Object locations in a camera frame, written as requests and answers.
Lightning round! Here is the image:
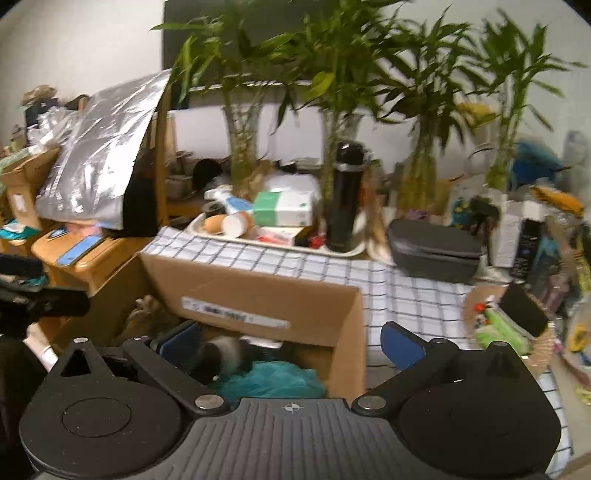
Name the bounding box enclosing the white blue spray bottle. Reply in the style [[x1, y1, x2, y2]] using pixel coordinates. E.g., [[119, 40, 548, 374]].
[[204, 185, 252, 214]]

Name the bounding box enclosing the white plastic tray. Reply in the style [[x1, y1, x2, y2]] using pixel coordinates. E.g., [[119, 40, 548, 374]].
[[183, 213, 367, 258]]

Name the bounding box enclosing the white black grid tablecloth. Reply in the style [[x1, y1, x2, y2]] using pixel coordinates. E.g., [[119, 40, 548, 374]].
[[140, 225, 574, 478]]

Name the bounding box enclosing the far right bamboo plant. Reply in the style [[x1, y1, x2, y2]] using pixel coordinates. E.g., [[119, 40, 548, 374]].
[[471, 8, 588, 191]]

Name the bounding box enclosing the left bamboo plant vase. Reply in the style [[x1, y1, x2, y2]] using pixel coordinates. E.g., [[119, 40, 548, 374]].
[[152, 1, 293, 200]]

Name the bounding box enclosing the bamboo plant vase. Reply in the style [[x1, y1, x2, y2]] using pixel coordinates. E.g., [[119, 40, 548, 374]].
[[276, 1, 394, 214], [377, 13, 487, 218], [152, 1, 293, 200]]

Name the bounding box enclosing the blue screen smartphone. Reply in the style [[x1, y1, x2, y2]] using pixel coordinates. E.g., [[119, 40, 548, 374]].
[[55, 235, 104, 267]]

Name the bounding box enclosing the red white flat box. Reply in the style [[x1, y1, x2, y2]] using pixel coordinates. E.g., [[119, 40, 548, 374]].
[[256, 226, 304, 247]]

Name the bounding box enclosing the right bamboo plant vase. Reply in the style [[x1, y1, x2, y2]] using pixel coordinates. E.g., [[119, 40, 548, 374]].
[[377, 13, 487, 218]]

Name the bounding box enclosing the white shipping label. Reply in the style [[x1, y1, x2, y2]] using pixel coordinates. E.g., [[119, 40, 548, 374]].
[[180, 296, 290, 329]]

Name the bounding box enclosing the white cylindrical container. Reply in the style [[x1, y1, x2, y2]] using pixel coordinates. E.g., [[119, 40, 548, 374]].
[[221, 211, 253, 238]]

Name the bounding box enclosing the green white tissue box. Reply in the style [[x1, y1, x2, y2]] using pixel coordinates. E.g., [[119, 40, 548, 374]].
[[252, 191, 315, 227]]

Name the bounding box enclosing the middle bamboo plant vase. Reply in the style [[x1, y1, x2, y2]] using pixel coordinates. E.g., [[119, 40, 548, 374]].
[[276, 1, 394, 214]]

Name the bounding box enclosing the cardboard box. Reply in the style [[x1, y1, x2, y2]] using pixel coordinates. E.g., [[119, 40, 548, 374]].
[[51, 253, 367, 401]]

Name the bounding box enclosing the dark grey zip case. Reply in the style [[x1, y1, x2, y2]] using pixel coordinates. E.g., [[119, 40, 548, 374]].
[[387, 219, 482, 283]]

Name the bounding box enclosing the wooden stool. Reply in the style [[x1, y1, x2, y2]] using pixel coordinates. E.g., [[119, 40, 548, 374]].
[[31, 231, 152, 294]]

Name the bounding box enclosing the teal mesh bath pouf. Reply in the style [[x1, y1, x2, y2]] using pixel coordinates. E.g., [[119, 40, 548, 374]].
[[211, 361, 327, 403]]

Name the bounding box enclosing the black thermos bottle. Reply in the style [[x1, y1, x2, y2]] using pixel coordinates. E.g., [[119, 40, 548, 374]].
[[325, 140, 368, 253]]

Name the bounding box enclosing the tan egg-shaped pouch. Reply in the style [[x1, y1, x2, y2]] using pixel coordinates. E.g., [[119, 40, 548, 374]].
[[202, 214, 226, 235]]

